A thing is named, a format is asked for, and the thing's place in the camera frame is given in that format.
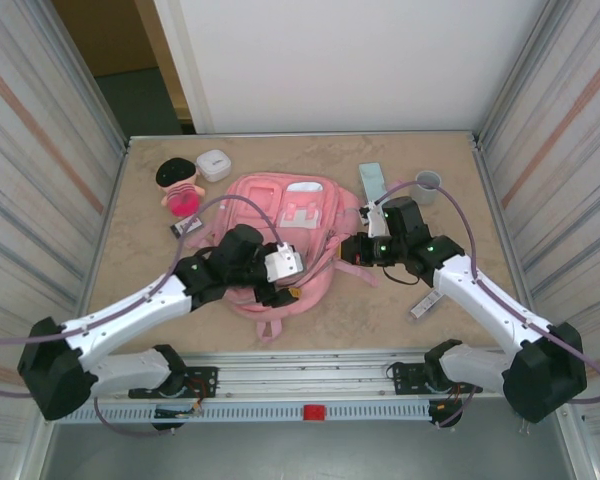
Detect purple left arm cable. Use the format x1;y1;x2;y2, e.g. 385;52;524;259
0;195;285;437

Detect plush doll black hair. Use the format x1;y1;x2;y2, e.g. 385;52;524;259
154;157;206;219

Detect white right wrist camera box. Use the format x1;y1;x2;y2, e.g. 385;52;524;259
361;202;391;239

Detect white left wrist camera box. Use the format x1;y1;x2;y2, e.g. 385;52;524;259
264;242;306;284

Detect grey cup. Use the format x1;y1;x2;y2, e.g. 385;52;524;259
412;170;444;206

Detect white slotted cable duct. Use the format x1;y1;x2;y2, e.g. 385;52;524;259
74;402;434;425

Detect light blue pencil case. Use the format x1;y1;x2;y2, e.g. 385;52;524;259
358;162;389;201

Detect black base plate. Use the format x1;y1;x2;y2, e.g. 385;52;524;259
390;360;484;396
127;366;220;400

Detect small black white card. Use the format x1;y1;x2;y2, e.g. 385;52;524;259
169;215;205;239

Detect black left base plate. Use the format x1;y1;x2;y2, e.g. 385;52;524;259
127;366;220;400

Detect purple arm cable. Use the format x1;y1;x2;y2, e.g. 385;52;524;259
0;195;285;437
374;180;600;431

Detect thin black cable loop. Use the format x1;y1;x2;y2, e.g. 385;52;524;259
381;263;417;287

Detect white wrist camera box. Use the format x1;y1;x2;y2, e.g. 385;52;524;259
264;242;306;284
361;202;391;239

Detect white square case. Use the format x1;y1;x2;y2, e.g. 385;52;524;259
195;148;233;182

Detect thin red black wires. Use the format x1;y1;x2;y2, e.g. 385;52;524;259
427;382;466;426
152;377;216;421

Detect pink backpack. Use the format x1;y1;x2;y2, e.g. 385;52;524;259
187;172;381;344

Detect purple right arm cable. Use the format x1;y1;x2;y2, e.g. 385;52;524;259
374;180;600;431

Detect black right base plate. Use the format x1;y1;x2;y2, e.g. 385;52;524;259
390;360;484;396

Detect aluminium mounting rail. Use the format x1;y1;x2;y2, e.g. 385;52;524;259
32;349;579;401

